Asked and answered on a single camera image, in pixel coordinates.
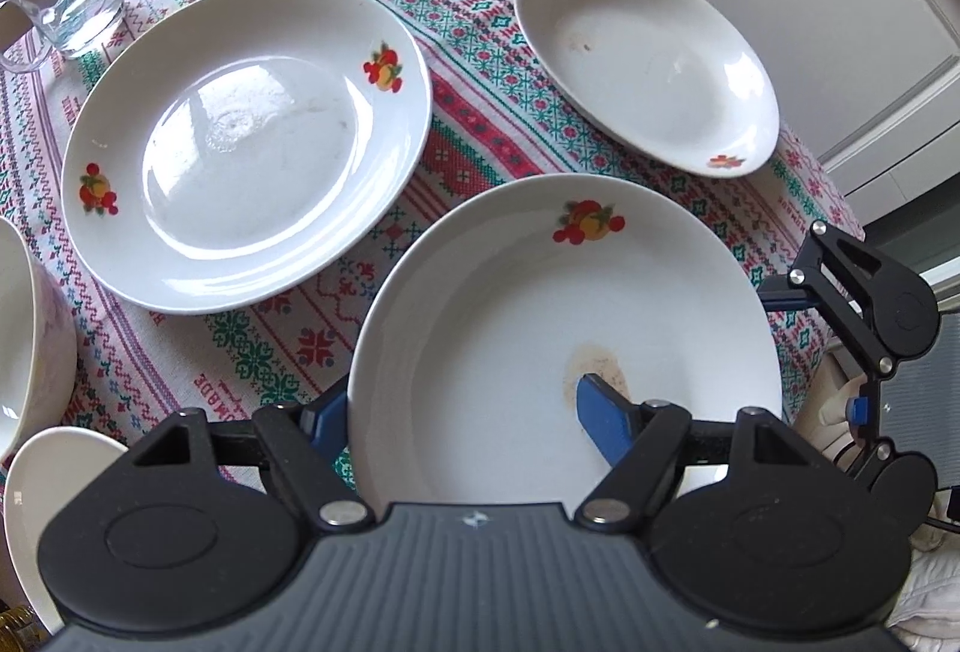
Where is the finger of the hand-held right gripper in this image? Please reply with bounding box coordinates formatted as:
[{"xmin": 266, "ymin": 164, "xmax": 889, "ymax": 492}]
[
  {"xmin": 846, "ymin": 395, "xmax": 901, "ymax": 482},
  {"xmin": 757, "ymin": 221, "xmax": 901, "ymax": 374}
]

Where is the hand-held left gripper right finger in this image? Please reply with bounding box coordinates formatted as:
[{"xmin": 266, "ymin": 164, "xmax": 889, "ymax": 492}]
[{"xmin": 576, "ymin": 373, "xmax": 822, "ymax": 533}]

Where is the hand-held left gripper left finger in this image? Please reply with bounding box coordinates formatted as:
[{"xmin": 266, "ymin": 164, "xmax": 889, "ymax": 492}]
[{"xmin": 133, "ymin": 389, "xmax": 374, "ymax": 533}]

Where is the white plate with stained centre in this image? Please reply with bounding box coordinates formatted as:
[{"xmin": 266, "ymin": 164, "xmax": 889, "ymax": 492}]
[{"xmin": 347, "ymin": 176, "xmax": 785, "ymax": 507}]

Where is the plain white bowl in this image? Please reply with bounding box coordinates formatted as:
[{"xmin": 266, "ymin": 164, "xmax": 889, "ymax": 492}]
[{"xmin": 4, "ymin": 428, "xmax": 130, "ymax": 632}]

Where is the white cloth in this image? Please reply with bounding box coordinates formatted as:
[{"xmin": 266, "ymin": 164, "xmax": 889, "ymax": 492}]
[{"xmin": 889, "ymin": 532, "xmax": 960, "ymax": 652}]

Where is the large flat white fruit-print plate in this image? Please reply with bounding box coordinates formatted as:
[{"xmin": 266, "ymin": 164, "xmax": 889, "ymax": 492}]
[{"xmin": 60, "ymin": 0, "xmax": 432, "ymax": 316}]

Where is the small deep white fruit-print plate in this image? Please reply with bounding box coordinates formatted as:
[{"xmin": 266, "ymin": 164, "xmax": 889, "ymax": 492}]
[{"xmin": 516, "ymin": 0, "xmax": 781, "ymax": 178}]

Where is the white bowl with faint pink pattern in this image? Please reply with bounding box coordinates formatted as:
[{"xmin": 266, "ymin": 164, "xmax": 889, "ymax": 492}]
[{"xmin": 0, "ymin": 221, "xmax": 78, "ymax": 465}]

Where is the red green patterned tablecloth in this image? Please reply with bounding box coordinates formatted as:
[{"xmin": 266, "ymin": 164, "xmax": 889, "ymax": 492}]
[{"xmin": 0, "ymin": 0, "xmax": 863, "ymax": 533}]

